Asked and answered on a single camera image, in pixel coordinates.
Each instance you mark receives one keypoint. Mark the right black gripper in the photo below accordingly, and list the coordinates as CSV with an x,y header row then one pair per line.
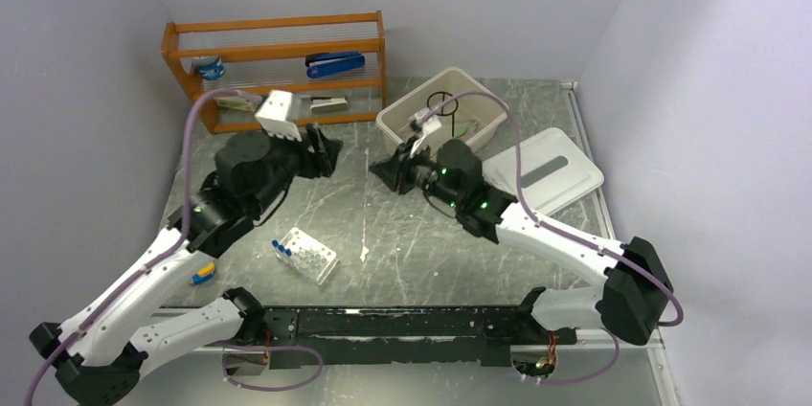
x,y
394,169

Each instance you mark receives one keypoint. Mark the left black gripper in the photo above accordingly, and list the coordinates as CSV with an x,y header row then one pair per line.
x,y
322,159

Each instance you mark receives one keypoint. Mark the black wire tripod stand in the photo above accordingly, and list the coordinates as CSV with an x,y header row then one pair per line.
x,y
441,98

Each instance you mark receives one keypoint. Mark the beige plastic bin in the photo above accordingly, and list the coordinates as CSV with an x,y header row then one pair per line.
x,y
485,113

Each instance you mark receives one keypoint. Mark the white plastic bin lid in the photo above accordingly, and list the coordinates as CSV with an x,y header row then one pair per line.
x,y
555,172

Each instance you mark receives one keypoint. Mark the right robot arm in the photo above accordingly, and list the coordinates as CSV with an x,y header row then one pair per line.
x,y
627,288

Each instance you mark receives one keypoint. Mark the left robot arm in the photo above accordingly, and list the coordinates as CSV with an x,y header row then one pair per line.
x,y
99,355

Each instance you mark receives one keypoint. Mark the beige whiteboard eraser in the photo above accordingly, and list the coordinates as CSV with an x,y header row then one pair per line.
x,y
324,105

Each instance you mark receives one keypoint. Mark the orange wooden shelf rack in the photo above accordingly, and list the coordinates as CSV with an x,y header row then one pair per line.
x,y
264,54

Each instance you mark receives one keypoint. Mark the blue stapler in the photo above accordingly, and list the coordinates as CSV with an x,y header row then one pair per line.
x,y
328,64

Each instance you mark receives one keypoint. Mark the small white cardboard box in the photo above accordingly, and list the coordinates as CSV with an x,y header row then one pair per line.
x,y
239,103

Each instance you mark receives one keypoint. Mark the white test tube rack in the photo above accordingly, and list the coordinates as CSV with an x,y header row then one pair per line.
x,y
305,254

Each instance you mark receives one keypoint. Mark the blue white tape roll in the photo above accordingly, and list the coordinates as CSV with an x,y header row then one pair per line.
x,y
208,67

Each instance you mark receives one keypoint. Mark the yellow blue small block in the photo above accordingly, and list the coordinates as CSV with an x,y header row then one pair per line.
x,y
204,274

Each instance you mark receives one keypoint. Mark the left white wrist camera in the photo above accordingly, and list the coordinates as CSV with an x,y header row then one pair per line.
x,y
278,115

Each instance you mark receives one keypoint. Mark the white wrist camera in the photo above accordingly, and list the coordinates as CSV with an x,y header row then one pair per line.
x,y
424,124
278,115

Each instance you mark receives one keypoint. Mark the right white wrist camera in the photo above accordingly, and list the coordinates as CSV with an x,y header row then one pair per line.
x,y
424,124

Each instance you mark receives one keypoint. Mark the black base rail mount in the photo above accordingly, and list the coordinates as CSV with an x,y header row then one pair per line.
x,y
309,335

